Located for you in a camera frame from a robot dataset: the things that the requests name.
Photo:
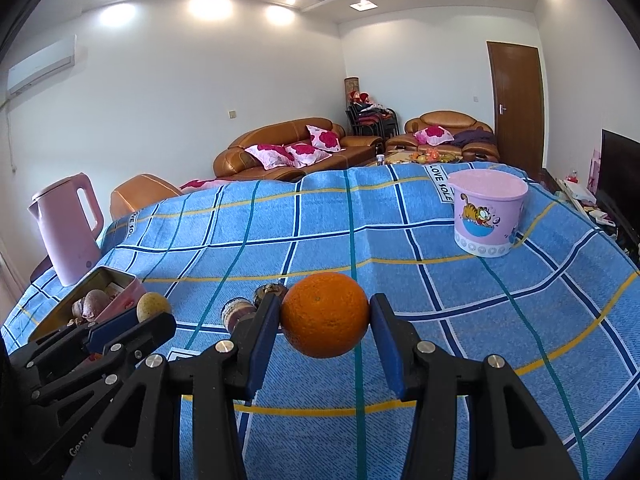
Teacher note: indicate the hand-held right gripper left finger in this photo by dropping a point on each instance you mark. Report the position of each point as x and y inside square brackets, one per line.
[262, 345]

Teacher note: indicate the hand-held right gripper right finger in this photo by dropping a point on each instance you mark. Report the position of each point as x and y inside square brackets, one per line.
[385, 345]

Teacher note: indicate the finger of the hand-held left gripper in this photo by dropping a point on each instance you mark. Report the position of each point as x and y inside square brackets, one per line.
[150, 332]
[115, 327]

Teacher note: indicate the small yellow-brown fruit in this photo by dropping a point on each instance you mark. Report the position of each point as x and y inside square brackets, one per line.
[152, 306]

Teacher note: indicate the large purple-brown round fruit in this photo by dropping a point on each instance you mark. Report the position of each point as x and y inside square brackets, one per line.
[95, 304]

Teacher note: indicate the pink tin box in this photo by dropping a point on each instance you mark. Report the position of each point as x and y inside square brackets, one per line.
[125, 295]

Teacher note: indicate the orange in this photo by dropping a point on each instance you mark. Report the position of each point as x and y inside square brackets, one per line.
[325, 315]

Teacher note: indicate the white paper card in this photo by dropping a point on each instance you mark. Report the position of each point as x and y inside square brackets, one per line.
[180, 355]

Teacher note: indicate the white paper packet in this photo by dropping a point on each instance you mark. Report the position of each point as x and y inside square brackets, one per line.
[115, 288]

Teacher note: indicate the pink electric kettle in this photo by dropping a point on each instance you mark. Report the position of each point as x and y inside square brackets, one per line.
[65, 240]

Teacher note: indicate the blue plaid blanket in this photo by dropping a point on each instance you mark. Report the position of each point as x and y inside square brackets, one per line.
[400, 220]

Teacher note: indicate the pink floral cushion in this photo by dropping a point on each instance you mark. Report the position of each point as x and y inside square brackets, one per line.
[200, 184]

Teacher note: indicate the pink cartoon cat bucket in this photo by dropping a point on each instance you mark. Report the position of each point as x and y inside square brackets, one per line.
[485, 220]

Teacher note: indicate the long brown leather sofa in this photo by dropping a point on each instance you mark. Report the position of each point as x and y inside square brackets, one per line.
[235, 160]

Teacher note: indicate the pink floral pillow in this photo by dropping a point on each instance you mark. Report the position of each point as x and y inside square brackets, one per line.
[305, 152]
[325, 137]
[267, 156]
[434, 135]

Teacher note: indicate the wooden coffee table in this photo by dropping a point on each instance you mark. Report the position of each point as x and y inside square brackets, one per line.
[420, 157]

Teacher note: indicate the purple cloth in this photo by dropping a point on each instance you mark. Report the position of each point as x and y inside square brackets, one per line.
[472, 137]

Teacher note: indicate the stacked dark chairs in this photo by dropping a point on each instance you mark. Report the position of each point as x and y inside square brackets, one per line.
[370, 120]

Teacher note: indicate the short brown leather sofa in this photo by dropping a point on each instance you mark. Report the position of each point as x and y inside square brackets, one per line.
[450, 119]

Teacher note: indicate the low television cabinet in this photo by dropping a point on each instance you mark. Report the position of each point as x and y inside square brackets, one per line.
[580, 195]

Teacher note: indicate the tall patterned cylinder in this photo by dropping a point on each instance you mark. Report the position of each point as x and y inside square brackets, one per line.
[351, 87]

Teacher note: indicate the brown wooden door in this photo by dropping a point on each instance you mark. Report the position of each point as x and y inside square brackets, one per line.
[517, 105]

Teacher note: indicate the black television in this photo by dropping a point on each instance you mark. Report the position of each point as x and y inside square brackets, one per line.
[620, 170]

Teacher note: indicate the square ceiling light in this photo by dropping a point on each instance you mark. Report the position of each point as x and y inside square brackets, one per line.
[362, 5]

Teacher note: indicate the white wall air conditioner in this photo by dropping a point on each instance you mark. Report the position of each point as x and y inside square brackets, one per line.
[42, 65]

